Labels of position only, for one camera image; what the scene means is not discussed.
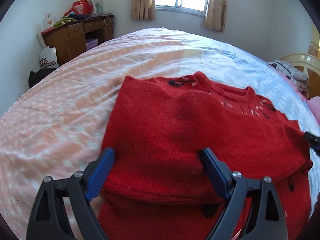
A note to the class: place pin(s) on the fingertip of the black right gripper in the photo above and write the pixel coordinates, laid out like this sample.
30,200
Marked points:
313,140

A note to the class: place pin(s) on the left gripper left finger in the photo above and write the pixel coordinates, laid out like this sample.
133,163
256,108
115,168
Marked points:
49,220

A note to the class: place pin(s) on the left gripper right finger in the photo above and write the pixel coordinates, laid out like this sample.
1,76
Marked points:
265,220

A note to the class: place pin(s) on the red knit sweater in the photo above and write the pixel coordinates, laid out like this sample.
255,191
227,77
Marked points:
157,187

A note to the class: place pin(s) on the pink floral pillow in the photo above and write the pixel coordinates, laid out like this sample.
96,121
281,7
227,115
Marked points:
314,105

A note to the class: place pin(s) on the grey patterned pillow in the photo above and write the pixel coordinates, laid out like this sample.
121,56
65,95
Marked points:
298,78

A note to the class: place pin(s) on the cream wooden headboard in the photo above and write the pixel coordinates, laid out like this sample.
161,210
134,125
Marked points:
309,65

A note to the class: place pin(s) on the yellow curtain behind headboard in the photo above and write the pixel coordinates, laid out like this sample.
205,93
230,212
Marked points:
314,48

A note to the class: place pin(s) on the blue polka dot bedsheet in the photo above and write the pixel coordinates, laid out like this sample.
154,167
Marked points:
57,127

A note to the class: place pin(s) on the black bag on floor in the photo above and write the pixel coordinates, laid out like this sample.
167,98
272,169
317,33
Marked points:
36,77

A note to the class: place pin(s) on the right beige curtain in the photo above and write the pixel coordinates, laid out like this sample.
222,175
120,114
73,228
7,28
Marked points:
215,16

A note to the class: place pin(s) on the beige curtain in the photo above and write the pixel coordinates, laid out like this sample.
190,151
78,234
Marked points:
143,10
215,16

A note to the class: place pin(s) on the white paper shopping bag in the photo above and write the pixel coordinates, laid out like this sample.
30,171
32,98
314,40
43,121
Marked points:
48,58

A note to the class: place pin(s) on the purple box under desk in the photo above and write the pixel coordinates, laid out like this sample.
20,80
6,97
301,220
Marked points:
91,43

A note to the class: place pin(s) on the brown wooden desk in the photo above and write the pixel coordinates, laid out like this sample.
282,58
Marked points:
70,40

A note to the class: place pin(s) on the green cloth on desk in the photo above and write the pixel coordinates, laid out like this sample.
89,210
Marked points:
63,21

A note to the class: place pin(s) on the white carton on desk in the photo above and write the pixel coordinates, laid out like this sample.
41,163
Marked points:
48,21

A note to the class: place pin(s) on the red gift bag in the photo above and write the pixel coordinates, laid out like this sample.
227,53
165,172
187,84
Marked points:
81,7

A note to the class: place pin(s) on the left beige curtain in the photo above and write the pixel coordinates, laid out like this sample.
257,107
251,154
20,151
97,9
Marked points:
143,10

